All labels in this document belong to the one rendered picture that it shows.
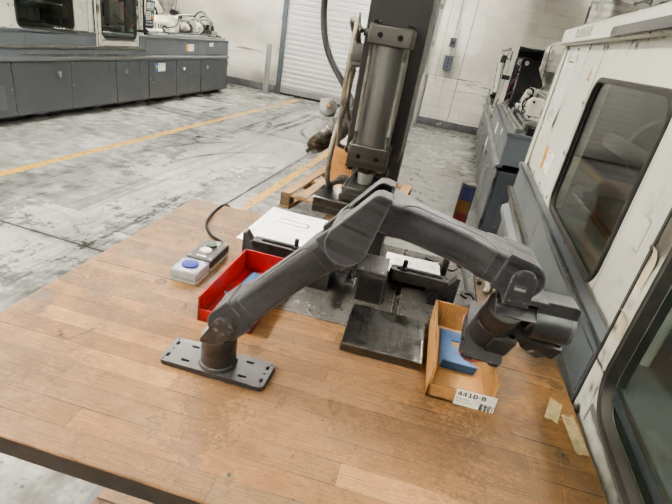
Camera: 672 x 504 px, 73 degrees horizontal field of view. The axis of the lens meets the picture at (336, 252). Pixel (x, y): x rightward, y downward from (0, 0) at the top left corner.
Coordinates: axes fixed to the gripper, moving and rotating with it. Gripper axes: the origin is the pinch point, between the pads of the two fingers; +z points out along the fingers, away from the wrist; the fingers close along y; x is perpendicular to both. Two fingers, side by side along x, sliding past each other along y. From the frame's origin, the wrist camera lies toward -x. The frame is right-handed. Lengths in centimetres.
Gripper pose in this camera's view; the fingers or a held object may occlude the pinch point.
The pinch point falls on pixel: (469, 350)
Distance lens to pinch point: 89.6
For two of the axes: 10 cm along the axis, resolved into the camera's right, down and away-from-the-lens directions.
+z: -0.4, 5.3, 8.5
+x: -9.6, -2.7, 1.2
